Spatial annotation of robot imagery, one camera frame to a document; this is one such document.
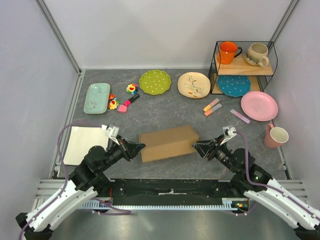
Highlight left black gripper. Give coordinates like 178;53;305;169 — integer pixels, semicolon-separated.
98;134;146;173

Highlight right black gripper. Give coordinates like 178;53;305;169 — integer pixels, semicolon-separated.
190;134;240;175

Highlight brown cardboard box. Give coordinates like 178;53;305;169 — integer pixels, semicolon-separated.
139;125;200;163

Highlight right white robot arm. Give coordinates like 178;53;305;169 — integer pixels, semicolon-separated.
192;136;320;240

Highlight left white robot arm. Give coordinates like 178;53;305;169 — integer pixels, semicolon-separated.
15;135;146;240

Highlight pink eraser block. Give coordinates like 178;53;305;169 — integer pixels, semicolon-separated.
117;104;128;114

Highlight pink black highlighter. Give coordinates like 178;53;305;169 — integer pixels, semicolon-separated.
124;93;140;106

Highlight purple highlighter pen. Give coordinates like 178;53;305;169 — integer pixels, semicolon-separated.
230;109;251;124

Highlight white square plate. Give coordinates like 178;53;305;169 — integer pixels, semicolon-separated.
63;125;109;166

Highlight light teal rectangular tray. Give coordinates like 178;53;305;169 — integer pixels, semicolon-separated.
83;83;111;115

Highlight rainbow smiling flower toy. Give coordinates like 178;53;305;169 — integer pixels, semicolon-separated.
126;83;139;95

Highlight cream bird pattern plate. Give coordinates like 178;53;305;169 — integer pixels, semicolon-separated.
177;72;211;99

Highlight pink round plate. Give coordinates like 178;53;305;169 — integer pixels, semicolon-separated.
240;91;279;122

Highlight blue polka dot plate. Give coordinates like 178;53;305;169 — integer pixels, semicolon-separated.
217;75;251;98

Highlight pink mug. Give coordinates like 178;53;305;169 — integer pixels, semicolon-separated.
264;123;289;149

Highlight green polka dot plate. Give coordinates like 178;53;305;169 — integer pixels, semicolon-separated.
139;69;172;96

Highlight orange mug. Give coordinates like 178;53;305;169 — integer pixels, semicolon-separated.
217;41;243;65

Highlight beige ceramic mug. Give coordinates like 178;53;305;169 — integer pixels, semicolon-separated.
245;42;270;67

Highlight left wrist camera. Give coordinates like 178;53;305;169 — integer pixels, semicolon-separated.
101;124;120;146

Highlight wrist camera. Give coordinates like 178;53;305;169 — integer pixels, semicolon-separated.
101;124;120;146
220;126;237;146

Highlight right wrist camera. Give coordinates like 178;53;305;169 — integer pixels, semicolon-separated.
220;126;237;146

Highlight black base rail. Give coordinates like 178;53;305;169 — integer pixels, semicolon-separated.
94;174;258;216

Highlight small flower keychain toy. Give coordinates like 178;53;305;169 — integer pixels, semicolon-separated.
108;93;120;110

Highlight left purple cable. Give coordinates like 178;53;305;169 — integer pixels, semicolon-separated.
18;121;132;240

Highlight purple cable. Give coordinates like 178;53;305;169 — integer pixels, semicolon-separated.
18;121;132;240
233;129;320;221

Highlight black wire wooden shelf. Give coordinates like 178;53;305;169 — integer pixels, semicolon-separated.
208;41;278;94

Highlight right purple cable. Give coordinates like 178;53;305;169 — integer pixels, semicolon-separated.
233;129;320;221

